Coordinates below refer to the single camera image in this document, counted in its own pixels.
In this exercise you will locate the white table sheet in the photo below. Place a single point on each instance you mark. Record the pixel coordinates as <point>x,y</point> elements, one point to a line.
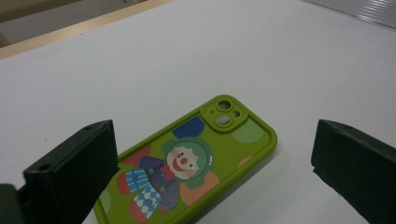
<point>186,56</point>

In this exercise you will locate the metal floor rail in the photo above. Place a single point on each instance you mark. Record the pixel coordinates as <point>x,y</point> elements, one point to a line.
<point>361,11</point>

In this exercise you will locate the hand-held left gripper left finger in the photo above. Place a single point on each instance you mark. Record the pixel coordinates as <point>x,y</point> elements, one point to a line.
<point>65,174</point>

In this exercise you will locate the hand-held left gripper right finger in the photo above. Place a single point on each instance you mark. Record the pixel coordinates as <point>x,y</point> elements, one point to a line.
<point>358,168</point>

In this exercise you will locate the wooden table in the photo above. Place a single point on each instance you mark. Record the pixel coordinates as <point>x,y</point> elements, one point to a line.
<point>77,29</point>

